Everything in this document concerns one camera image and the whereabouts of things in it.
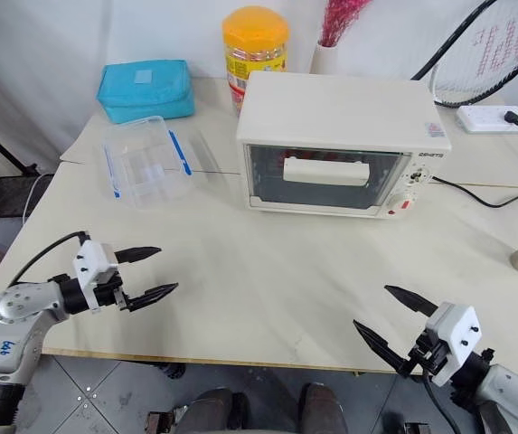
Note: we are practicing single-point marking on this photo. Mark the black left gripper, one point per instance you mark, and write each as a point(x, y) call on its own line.
point(109, 291)

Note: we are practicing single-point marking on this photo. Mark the dark rounded shape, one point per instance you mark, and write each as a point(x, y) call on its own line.
point(211, 411)
point(326, 407)

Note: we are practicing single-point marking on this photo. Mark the yellow-lidded snack jar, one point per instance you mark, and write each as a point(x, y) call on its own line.
point(254, 40)

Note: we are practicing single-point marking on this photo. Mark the black stand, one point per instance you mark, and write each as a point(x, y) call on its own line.
point(1, 149)

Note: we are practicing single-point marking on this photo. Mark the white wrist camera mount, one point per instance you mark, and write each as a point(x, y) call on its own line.
point(457, 334)
point(87, 262)

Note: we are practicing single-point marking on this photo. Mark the white vase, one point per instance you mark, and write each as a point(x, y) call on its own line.
point(326, 59)

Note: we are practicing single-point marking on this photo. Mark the clear plastic container blue clips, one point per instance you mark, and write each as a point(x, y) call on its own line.
point(143, 167)

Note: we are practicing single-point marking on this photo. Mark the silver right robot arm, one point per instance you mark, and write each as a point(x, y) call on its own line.
point(511, 393)

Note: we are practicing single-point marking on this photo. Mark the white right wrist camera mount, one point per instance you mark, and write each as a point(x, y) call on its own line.
point(457, 334)

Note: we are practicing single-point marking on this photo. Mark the white power strip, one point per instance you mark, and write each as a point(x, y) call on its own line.
point(480, 118)

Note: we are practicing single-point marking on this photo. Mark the blue fabric pouch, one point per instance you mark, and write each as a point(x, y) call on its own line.
point(145, 90)

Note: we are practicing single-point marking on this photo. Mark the white toaster oven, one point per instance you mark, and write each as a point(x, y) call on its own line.
point(331, 108)

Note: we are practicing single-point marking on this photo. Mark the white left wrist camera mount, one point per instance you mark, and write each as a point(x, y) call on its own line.
point(87, 262)

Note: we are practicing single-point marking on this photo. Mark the black mesh tray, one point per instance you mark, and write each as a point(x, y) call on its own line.
point(10, 194)

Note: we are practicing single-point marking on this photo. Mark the black badminton racket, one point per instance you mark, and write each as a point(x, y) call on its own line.
point(502, 68)

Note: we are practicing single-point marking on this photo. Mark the glass oven door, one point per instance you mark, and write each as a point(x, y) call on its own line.
point(263, 181)

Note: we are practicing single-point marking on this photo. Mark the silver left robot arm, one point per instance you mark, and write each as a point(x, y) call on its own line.
point(19, 307)

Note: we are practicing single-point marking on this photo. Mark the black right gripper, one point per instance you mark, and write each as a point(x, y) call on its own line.
point(430, 355)

